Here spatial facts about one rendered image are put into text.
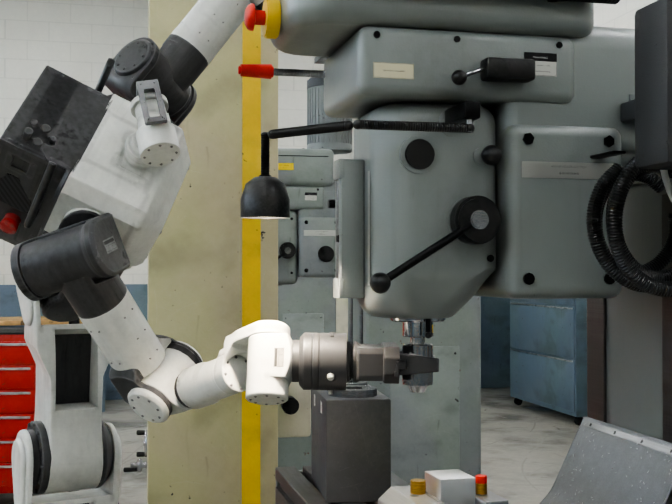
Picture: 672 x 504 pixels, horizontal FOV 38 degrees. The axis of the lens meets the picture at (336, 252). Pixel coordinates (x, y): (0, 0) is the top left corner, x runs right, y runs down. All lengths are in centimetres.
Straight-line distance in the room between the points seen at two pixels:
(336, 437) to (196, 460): 148
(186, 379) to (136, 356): 9
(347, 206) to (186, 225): 174
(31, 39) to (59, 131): 903
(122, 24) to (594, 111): 941
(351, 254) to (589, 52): 47
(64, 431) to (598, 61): 119
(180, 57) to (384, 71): 57
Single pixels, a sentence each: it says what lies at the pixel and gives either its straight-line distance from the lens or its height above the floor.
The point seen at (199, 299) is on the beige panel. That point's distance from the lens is 318.
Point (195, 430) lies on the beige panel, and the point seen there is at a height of 86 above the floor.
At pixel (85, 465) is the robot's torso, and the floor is 100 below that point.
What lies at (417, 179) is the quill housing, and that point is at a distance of 142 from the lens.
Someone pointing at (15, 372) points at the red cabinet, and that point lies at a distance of 595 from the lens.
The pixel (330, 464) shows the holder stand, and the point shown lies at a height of 103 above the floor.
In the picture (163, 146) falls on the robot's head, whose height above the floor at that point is 158.
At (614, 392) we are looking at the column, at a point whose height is 117.
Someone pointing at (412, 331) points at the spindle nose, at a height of 129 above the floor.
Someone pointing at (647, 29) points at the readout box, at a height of 169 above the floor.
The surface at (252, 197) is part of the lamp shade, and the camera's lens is 140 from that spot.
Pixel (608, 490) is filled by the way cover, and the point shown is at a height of 103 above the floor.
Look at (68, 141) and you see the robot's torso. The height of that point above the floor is 160.
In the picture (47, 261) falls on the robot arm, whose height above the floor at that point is 140.
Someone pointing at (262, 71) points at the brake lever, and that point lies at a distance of 158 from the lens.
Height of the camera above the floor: 139
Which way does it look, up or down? 1 degrees up
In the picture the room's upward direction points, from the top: straight up
